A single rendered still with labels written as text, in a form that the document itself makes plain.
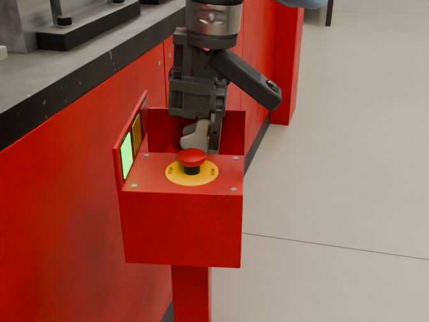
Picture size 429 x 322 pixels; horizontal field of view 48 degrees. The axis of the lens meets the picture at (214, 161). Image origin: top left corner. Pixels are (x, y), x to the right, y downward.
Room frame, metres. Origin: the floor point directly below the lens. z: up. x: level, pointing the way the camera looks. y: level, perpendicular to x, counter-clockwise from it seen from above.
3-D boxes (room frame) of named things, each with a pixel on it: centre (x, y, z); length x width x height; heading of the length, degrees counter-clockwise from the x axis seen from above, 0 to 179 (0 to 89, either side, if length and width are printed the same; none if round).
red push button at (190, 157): (0.56, 0.03, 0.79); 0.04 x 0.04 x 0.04
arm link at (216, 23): (0.65, 0.00, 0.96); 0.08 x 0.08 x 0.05
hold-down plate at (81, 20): (0.95, 0.23, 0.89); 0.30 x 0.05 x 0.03; 163
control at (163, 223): (0.60, 0.04, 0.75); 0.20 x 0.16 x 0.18; 176
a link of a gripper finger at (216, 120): (0.63, 0.00, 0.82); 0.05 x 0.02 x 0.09; 176
